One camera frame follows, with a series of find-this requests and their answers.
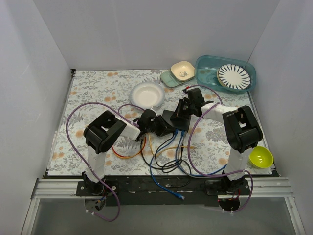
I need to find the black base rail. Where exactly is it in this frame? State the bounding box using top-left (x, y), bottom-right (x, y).
top-left (76, 175), bottom-right (250, 207)

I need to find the blue network cable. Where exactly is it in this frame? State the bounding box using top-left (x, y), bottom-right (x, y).
top-left (149, 129), bottom-right (227, 200)

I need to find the green divided tray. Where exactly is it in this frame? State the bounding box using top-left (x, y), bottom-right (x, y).
top-left (160, 70), bottom-right (186, 88)

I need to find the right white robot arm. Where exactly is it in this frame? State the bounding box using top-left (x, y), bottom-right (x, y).
top-left (170, 87), bottom-right (263, 195)

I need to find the teal plastic basin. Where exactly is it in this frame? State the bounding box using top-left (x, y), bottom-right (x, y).
top-left (195, 55), bottom-right (257, 94)

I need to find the floral table mat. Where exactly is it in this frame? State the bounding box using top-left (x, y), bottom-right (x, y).
top-left (47, 69), bottom-right (273, 176)

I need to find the lime green bowl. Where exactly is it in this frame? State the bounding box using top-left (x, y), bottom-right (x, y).
top-left (249, 146), bottom-right (274, 169)

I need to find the white round bowl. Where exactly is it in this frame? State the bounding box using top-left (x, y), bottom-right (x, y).
top-left (129, 82), bottom-right (165, 109)

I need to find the yellow network cable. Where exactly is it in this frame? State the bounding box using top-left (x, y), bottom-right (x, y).
top-left (112, 134), bottom-right (196, 160)

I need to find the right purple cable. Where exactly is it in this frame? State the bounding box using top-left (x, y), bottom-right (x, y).
top-left (184, 85), bottom-right (254, 213)

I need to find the blue striped white plate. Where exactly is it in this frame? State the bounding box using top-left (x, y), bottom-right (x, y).
top-left (217, 64), bottom-right (251, 90)

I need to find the purple cable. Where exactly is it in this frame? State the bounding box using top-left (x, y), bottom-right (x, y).
top-left (184, 85), bottom-right (254, 213)
top-left (65, 102), bottom-right (121, 222)

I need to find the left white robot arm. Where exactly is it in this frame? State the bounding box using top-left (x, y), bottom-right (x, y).
top-left (83, 109), bottom-right (175, 196)

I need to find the black network switch box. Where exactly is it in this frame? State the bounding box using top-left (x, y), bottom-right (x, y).
top-left (162, 110), bottom-right (191, 132)

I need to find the black power cable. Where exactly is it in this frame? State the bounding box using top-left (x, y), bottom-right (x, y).
top-left (141, 129), bottom-right (193, 188)

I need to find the cream square panda bowl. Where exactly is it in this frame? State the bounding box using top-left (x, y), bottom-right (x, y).
top-left (170, 61), bottom-right (195, 82)

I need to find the red network cable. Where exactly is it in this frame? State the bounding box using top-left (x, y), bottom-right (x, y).
top-left (112, 136), bottom-right (147, 159)

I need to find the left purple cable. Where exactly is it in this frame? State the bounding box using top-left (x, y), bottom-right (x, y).
top-left (65, 102), bottom-right (121, 222)

